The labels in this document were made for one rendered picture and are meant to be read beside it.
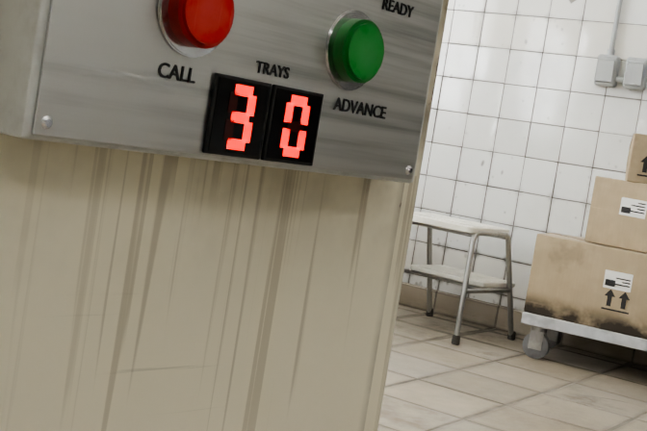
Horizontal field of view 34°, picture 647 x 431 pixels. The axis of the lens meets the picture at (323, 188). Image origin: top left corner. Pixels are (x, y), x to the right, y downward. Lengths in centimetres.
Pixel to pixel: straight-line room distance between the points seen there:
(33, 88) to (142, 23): 5
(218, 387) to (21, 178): 16
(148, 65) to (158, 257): 10
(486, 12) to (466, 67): 26
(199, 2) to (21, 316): 15
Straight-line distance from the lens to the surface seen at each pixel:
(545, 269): 410
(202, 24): 43
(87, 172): 46
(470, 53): 482
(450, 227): 415
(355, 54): 50
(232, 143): 46
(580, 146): 459
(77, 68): 41
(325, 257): 57
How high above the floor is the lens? 72
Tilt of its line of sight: 3 degrees down
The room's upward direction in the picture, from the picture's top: 9 degrees clockwise
